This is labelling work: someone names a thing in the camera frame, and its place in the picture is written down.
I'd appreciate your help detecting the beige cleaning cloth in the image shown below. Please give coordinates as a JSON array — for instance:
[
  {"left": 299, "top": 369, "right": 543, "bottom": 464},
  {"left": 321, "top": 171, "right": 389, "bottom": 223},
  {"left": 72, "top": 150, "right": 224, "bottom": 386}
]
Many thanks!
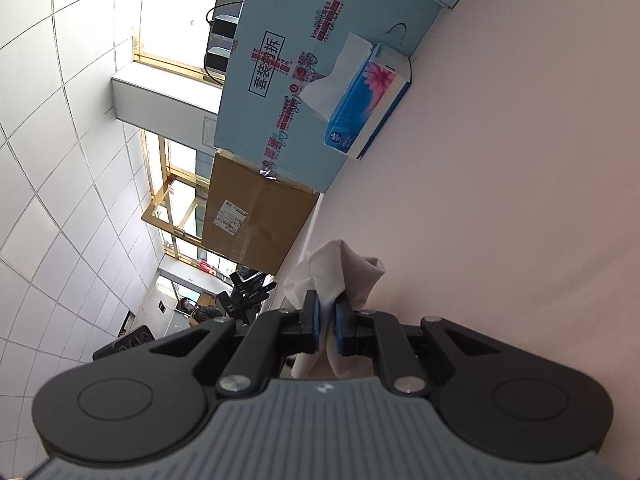
[{"left": 283, "top": 240, "right": 385, "bottom": 380}]

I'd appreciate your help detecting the black gripper on stand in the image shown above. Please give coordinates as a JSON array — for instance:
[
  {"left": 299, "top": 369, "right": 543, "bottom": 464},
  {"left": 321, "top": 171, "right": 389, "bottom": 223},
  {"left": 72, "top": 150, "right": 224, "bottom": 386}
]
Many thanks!
[{"left": 92, "top": 268, "right": 279, "bottom": 361}]

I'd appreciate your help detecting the brown cardboard box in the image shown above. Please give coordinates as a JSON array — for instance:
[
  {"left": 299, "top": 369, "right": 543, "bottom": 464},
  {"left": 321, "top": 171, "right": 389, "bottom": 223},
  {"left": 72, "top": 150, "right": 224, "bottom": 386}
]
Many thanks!
[{"left": 202, "top": 152, "right": 318, "bottom": 274}]

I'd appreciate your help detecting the blue tissue box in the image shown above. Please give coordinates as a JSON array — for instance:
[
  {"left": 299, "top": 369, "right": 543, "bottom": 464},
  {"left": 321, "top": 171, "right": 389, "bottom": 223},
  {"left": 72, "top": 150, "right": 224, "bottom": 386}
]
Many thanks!
[{"left": 300, "top": 34, "right": 412, "bottom": 159}]

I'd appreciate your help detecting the black device on windowsill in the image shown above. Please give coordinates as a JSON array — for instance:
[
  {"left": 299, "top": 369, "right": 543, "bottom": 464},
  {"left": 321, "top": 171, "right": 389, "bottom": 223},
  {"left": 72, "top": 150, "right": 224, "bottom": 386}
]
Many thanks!
[{"left": 203, "top": 0, "right": 244, "bottom": 86}]

